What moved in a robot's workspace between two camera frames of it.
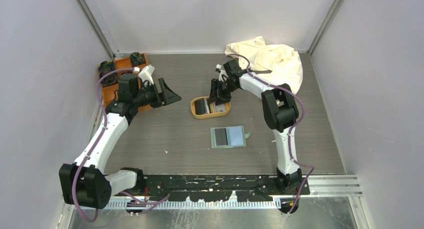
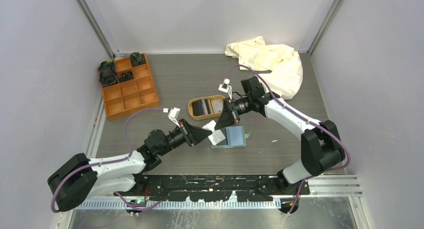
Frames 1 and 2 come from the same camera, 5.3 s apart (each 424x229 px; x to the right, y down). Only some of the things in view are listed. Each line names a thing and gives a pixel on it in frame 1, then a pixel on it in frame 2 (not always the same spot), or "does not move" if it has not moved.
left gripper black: x=168 y=96 to x=192 y=135
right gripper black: x=222 y=98 to x=226 y=119
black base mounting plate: x=213 y=188 does not move
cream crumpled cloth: x=278 y=64 does not move
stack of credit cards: x=202 y=106 does not move
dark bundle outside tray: x=105 y=66 does not move
